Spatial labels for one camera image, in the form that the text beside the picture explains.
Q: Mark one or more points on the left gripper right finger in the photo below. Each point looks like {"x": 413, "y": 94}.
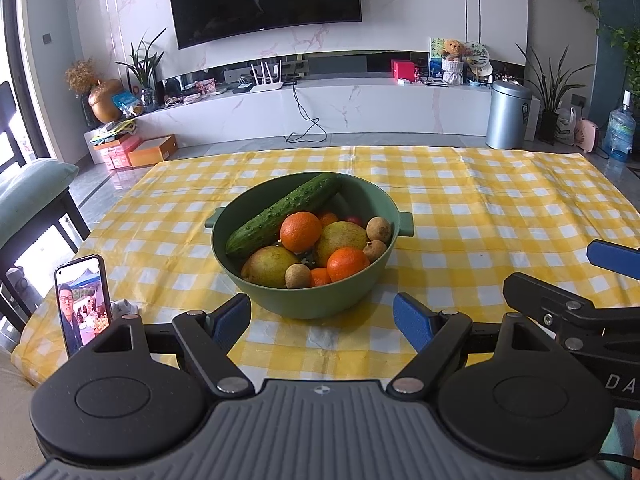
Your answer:
{"x": 443, "y": 341}

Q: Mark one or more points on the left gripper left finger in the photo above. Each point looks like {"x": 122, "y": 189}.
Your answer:
{"x": 201, "y": 343}

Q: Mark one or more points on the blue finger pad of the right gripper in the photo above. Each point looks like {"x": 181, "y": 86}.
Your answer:
{"x": 616, "y": 258}

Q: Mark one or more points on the brown kiwi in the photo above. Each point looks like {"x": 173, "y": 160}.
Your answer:
{"x": 374, "y": 250}
{"x": 297, "y": 276}

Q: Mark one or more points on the small orange mandarin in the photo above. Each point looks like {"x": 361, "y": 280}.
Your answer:
{"x": 346, "y": 262}

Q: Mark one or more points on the brown kiwi fruit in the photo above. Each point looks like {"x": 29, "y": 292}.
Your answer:
{"x": 378, "y": 228}

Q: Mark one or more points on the large orange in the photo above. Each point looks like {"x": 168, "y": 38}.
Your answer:
{"x": 300, "y": 231}

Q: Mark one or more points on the yellow green pear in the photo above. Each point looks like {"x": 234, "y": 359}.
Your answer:
{"x": 337, "y": 235}

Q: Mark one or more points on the red apple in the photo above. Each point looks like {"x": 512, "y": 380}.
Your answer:
{"x": 355, "y": 220}

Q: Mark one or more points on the green plastic bowl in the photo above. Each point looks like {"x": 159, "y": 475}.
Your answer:
{"x": 356, "y": 197}

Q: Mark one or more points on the green cucumber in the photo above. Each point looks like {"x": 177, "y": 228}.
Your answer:
{"x": 258, "y": 214}

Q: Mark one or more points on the smartphone on stand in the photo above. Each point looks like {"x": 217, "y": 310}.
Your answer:
{"x": 84, "y": 305}

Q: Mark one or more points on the pink small heater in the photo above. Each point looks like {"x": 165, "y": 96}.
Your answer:
{"x": 586, "y": 135}

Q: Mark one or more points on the water bottle jug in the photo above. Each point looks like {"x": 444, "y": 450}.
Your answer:
{"x": 619, "y": 134}

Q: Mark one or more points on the tall potted plant right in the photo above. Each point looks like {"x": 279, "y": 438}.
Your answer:
{"x": 551, "y": 84}

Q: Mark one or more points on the silver trash can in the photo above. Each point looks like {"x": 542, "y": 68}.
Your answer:
{"x": 508, "y": 115}

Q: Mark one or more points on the orange cardboard box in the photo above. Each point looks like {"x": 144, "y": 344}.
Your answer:
{"x": 151, "y": 152}

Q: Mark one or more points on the pink red box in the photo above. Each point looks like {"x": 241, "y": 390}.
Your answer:
{"x": 115, "y": 155}

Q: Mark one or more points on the chair with green cushion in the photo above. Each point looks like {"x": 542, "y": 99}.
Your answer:
{"x": 35, "y": 196}

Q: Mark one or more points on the white marble tv cabinet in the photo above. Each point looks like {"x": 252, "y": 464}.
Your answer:
{"x": 339, "y": 105}

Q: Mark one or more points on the white wifi router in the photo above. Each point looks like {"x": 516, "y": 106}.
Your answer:
{"x": 267, "y": 76}

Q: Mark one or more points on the teddy bear toy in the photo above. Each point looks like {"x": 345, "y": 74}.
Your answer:
{"x": 453, "y": 57}

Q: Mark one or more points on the red box on cabinet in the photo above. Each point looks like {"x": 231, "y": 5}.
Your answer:
{"x": 404, "y": 70}

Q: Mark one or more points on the potted green plant left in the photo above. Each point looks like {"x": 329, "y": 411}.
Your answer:
{"x": 142, "y": 63}

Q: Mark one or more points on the copper vase with dried flowers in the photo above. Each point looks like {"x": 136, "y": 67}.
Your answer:
{"x": 94, "y": 91}

